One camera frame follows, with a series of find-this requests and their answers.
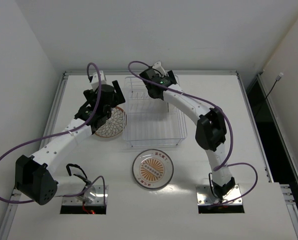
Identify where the floral orange-rim plate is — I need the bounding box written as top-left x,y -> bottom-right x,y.
95,106 -> 126,138
167,102 -> 175,114

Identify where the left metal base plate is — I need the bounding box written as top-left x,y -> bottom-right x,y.
62,185 -> 108,207

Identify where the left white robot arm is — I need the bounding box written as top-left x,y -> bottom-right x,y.
15,80 -> 125,206

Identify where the black cable white plug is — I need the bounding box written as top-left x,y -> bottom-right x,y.
257,72 -> 284,113

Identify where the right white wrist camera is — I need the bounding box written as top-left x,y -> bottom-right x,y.
152,61 -> 167,77

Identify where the purple cable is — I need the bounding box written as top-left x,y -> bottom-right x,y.
0,61 -> 107,203
128,60 -> 259,208

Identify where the white wire dish rack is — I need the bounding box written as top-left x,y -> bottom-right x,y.
122,76 -> 187,148

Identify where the sunburst pattern plate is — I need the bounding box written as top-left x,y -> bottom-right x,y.
131,149 -> 174,191

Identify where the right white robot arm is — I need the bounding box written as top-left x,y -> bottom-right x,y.
140,67 -> 235,200

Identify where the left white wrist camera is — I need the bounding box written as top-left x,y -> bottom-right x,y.
91,70 -> 106,91

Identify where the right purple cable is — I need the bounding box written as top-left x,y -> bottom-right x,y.
128,60 -> 259,208

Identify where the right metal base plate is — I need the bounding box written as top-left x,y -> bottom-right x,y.
196,184 -> 243,206

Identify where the metal base plate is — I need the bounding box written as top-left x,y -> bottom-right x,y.
62,185 -> 108,207
196,184 -> 243,206

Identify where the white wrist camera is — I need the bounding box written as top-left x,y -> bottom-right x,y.
152,61 -> 167,77
91,70 -> 106,91

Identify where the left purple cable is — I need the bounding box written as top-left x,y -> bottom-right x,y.
0,61 -> 107,203

